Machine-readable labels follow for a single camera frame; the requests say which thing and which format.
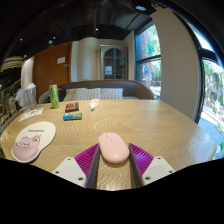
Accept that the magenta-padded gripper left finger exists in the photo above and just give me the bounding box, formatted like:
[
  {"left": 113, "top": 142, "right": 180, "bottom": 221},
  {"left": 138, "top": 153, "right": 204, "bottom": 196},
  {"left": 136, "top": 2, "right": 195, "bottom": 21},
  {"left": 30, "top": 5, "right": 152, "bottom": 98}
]
[{"left": 52, "top": 143, "right": 102, "bottom": 189}]

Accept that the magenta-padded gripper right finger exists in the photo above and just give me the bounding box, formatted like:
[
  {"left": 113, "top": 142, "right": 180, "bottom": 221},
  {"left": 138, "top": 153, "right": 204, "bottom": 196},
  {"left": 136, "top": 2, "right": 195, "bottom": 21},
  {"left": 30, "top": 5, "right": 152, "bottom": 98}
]
[{"left": 128, "top": 143, "right": 176, "bottom": 189}]

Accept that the pink computer mouse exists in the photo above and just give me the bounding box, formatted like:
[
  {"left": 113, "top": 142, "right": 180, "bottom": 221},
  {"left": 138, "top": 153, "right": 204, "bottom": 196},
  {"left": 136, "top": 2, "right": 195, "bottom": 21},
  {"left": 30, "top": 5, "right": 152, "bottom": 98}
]
[{"left": 97, "top": 132, "right": 131, "bottom": 165}]

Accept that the white mouse pad pink rest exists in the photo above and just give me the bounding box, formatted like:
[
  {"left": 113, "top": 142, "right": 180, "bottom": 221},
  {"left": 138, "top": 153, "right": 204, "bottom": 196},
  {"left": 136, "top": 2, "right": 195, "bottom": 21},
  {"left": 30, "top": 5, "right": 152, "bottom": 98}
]
[{"left": 10, "top": 120, "right": 57, "bottom": 164}]

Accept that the green small pack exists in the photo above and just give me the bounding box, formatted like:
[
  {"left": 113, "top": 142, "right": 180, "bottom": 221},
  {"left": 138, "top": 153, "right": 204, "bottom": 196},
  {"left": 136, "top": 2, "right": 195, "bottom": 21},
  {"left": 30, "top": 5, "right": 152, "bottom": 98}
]
[{"left": 62, "top": 112, "right": 83, "bottom": 121}]

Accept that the black and red small box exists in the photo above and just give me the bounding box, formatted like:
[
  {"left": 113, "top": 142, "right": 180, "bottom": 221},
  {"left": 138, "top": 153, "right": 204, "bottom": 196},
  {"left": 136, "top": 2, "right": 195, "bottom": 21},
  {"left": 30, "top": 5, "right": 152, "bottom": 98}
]
[{"left": 64, "top": 101, "right": 80, "bottom": 113}]

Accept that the printed paper sheet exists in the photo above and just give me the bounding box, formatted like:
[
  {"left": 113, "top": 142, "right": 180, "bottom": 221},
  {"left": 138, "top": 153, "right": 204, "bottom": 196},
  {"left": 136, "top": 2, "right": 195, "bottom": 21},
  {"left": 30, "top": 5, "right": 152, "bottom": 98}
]
[{"left": 18, "top": 106, "right": 45, "bottom": 123}]

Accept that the crumpled white tissue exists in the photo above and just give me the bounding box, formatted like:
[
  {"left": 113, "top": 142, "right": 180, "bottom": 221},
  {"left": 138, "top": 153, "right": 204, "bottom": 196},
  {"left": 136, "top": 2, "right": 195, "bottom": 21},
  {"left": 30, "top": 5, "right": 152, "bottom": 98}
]
[{"left": 88, "top": 98, "right": 101, "bottom": 111}]

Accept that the green drink can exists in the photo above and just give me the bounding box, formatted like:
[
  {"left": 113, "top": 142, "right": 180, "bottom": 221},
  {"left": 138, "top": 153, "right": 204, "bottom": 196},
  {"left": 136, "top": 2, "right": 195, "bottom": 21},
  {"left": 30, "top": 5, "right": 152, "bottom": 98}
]
[{"left": 48, "top": 83, "right": 61, "bottom": 110}]

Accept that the striped cushion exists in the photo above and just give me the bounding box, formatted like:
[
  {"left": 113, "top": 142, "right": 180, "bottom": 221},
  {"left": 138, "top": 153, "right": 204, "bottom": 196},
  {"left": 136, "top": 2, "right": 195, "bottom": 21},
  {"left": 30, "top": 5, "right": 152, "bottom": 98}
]
[
  {"left": 100, "top": 87, "right": 124, "bottom": 100},
  {"left": 63, "top": 88, "right": 78, "bottom": 102},
  {"left": 73, "top": 87, "right": 102, "bottom": 102}
]

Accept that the black backpack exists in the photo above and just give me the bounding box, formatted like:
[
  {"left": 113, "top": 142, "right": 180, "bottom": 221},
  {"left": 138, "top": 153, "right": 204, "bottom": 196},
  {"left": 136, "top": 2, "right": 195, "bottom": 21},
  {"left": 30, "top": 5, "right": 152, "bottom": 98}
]
[{"left": 44, "top": 86, "right": 67, "bottom": 103}]

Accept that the brown curved sofa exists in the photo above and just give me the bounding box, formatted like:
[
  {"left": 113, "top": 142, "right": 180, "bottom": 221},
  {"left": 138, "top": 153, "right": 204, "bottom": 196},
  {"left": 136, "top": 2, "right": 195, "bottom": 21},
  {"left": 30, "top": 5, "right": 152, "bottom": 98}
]
[{"left": 38, "top": 79, "right": 155, "bottom": 104}]

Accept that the clear shaker bottle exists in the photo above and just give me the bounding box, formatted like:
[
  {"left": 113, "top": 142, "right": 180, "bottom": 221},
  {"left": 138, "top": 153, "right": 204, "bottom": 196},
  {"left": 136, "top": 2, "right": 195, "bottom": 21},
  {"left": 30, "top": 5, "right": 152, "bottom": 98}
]
[{"left": 25, "top": 82, "right": 38, "bottom": 110}]

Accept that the large dark framed window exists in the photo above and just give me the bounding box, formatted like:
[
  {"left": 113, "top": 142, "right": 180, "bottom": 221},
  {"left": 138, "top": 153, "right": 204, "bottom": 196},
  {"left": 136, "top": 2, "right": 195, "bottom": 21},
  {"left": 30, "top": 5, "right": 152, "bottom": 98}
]
[{"left": 189, "top": 23, "right": 224, "bottom": 161}]

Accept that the brown wooden door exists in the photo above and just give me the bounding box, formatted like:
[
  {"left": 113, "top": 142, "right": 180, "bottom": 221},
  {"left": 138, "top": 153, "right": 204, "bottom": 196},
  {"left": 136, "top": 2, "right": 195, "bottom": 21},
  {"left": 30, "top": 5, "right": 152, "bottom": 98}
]
[{"left": 33, "top": 41, "right": 73, "bottom": 101}]

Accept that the arched glass door cabinet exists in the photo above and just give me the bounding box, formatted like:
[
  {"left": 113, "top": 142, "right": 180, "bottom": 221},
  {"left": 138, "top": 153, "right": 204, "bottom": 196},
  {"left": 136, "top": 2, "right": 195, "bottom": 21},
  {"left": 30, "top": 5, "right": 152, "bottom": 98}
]
[{"left": 100, "top": 45, "right": 128, "bottom": 81}]

